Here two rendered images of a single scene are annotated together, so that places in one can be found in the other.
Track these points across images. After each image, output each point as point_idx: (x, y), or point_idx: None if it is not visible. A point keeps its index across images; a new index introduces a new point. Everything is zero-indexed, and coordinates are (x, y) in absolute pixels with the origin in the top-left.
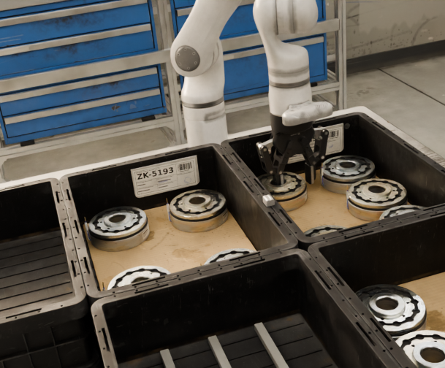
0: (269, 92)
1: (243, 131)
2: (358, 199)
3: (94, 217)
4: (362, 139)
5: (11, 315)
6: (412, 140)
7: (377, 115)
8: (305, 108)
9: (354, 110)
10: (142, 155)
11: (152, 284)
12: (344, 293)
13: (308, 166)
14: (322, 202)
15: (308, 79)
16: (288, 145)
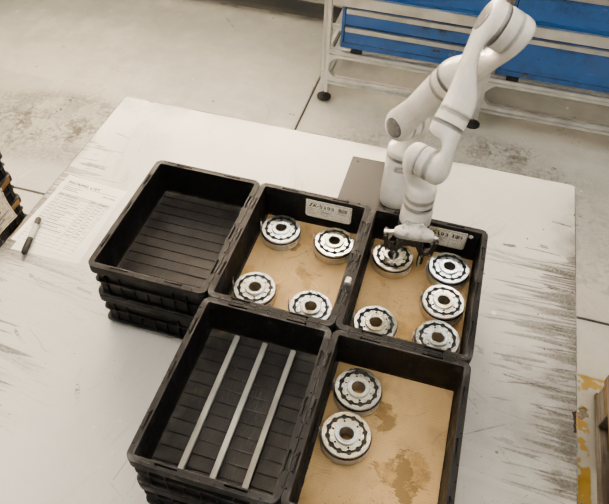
0: (402, 203)
1: (460, 163)
2: (425, 300)
3: (271, 218)
4: (477, 251)
5: (167, 280)
6: (572, 245)
7: (573, 203)
8: (412, 230)
9: (561, 187)
10: (374, 149)
11: (240, 303)
12: (320, 375)
13: (418, 255)
14: (413, 283)
15: (428, 210)
16: (402, 240)
